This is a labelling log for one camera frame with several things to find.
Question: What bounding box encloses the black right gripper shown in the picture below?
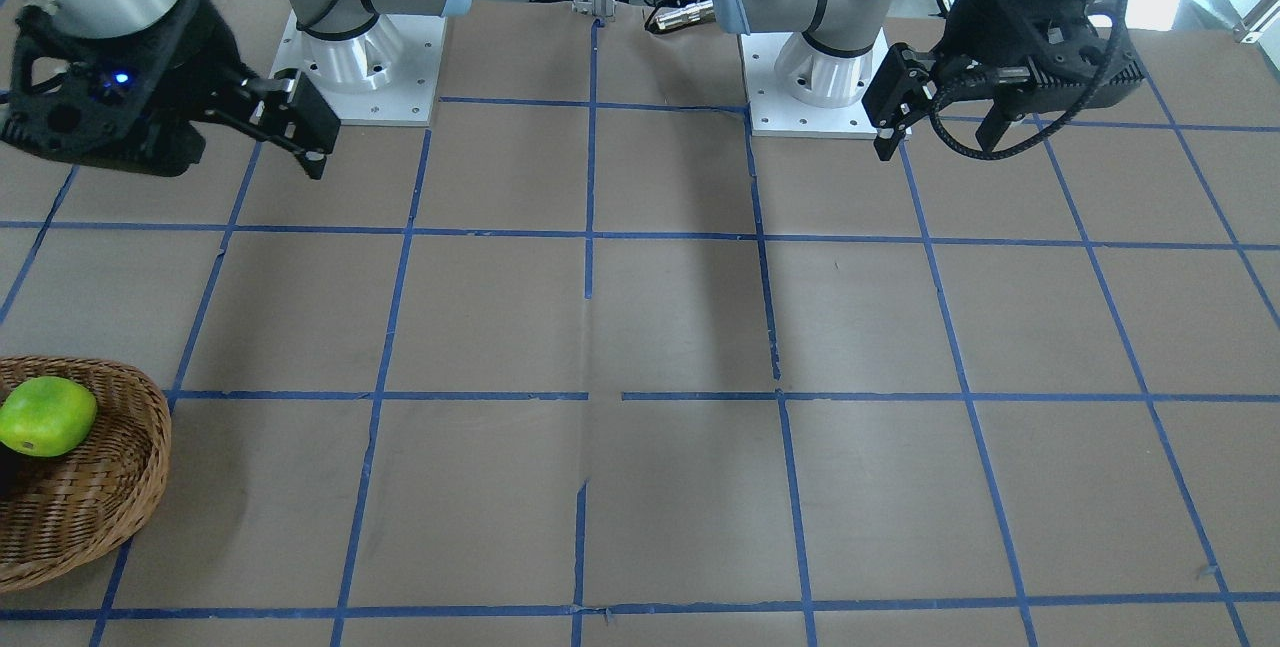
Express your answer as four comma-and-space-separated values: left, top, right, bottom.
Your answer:
3, 0, 340, 179

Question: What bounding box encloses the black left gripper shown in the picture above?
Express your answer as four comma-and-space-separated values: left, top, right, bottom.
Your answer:
861, 0, 1147, 161

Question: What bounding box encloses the green apple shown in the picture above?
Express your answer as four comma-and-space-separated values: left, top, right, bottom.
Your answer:
1, 375, 99, 457

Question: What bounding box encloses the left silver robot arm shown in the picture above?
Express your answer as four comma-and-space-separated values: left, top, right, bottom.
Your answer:
712, 0, 1146, 161

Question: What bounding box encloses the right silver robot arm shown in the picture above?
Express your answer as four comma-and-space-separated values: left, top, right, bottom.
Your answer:
3, 0, 472, 179

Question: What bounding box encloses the brown wicker basket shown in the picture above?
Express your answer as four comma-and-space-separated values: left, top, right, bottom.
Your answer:
1, 355, 172, 594

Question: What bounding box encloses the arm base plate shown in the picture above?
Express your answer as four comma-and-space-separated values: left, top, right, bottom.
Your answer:
271, 15, 449, 128
739, 32, 888, 140

